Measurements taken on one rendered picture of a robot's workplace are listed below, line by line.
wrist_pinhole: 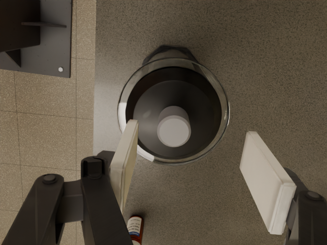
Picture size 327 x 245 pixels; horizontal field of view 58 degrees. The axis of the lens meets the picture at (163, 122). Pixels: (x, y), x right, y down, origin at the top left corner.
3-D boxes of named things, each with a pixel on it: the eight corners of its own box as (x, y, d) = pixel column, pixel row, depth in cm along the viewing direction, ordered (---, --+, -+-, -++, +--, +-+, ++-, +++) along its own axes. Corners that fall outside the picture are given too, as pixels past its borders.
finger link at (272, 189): (282, 183, 14) (298, 185, 14) (246, 130, 20) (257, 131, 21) (268, 235, 15) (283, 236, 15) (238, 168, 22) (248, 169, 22)
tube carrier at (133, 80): (208, 45, 47) (239, 64, 27) (199, 110, 50) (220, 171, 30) (141, 38, 47) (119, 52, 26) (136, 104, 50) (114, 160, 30)
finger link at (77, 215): (99, 231, 13) (32, 224, 13) (118, 173, 18) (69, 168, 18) (100, 202, 13) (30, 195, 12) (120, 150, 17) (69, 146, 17)
